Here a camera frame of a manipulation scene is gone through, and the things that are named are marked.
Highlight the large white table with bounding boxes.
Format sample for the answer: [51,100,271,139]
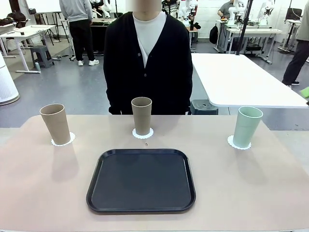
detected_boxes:
[190,52,309,109]

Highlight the white scalloped coaster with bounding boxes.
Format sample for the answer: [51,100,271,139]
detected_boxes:
[226,134,252,150]
[50,131,75,146]
[132,127,155,140]

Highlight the white workbench with robots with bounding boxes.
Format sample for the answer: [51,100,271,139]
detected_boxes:
[216,19,283,64]

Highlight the white desk with white legs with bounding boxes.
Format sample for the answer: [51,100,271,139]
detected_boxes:
[0,24,56,73]

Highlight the person in grey hoodie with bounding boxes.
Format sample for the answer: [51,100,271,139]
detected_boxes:
[59,0,99,66]

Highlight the black stand pole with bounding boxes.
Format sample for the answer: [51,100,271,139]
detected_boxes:
[238,0,253,56]

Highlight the brown tall cup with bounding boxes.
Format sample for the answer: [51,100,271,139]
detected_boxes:
[39,103,71,145]
[131,97,153,135]

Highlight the person in patterned sweater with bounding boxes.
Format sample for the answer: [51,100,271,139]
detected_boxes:
[163,0,180,17]

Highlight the person in beige top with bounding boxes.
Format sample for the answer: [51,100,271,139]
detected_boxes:
[281,14,309,87]

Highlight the black backpack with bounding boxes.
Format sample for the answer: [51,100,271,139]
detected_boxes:
[209,23,219,45]

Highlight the desk with white frame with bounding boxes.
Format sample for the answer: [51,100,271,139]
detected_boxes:
[89,17,109,53]

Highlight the grey step stool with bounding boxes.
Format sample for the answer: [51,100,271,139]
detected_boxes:
[30,45,55,68]

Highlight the seated person in grey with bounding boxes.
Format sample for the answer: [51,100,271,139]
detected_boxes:
[217,1,235,19]

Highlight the black plastic tray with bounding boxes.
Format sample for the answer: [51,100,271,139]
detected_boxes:
[86,148,196,215]

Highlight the white cylindrical air purifier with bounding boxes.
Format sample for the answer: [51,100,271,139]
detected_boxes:
[0,52,20,106]

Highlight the light green tall cup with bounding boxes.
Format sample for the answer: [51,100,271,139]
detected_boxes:
[233,105,264,148]

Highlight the person in black cardigan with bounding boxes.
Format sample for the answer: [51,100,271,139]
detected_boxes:
[103,4,194,116]

